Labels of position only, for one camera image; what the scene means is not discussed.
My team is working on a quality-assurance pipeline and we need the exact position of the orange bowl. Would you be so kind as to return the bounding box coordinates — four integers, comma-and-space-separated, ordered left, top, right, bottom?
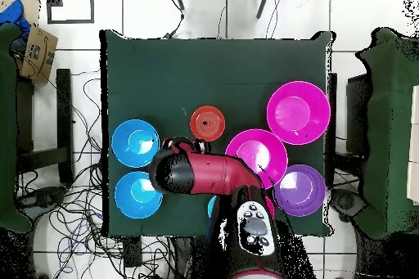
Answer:
189, 105, 227, 142

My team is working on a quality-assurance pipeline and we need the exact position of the stack of small blue bowls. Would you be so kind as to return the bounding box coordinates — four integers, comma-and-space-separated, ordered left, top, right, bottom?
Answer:
207, 195, 218, 218

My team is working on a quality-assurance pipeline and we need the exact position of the large pink bowl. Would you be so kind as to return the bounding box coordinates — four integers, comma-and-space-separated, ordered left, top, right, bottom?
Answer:
266, 80, 331, 146
224, 128, 289, 191

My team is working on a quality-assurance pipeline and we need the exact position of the dark green table cloth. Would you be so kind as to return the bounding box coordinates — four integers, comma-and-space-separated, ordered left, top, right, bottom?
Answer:
99, 29, 336, 237

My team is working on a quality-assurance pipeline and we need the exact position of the large blue bowl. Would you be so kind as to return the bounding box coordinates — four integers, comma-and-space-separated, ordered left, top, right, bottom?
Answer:
110, 119, 161, 169
114, 171, 164, 220

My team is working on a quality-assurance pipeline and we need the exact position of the small crimson bowl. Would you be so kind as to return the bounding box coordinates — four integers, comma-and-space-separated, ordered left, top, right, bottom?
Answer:
265, 195, 277, 220

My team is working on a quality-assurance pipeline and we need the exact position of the purple bowl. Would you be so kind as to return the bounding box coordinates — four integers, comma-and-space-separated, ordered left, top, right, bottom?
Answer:
273, 164, 327, 218

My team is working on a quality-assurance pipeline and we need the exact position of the black box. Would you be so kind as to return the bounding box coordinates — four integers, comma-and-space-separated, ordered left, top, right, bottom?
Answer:
122, 236, 143, 268

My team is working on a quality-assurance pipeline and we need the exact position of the green covered side table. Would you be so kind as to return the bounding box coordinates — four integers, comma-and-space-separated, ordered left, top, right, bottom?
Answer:
354, 27, 419, 240
0, 22, 34, 234

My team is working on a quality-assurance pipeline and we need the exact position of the printed cardboard box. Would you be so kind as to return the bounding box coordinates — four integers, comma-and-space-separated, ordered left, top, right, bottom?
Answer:
18, 25, 59, 84

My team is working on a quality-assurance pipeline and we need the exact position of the plain cardboard box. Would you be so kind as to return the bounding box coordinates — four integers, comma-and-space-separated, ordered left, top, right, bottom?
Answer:
0, 0, 42, 26

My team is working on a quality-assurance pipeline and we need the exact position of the blue cloth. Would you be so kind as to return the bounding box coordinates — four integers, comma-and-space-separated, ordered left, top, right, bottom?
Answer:
0, 0, 32, 38

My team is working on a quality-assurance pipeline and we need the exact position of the tangle of floor cables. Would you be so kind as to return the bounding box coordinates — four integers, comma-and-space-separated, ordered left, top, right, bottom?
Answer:
14, 69, 171, 279

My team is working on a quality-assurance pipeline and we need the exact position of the black cable with plug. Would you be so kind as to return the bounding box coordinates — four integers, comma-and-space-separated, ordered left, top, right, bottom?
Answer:
163, 0, 186, 39

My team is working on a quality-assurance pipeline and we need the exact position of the black bench frame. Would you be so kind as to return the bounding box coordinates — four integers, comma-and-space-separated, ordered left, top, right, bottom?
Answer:
16, 68, 74, 185
327, 72, 372, 188

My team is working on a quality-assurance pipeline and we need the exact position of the black pedestal foot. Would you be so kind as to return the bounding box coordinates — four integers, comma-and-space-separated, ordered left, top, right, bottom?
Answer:
17, 186, 68, 216
330, 188, 367, 221

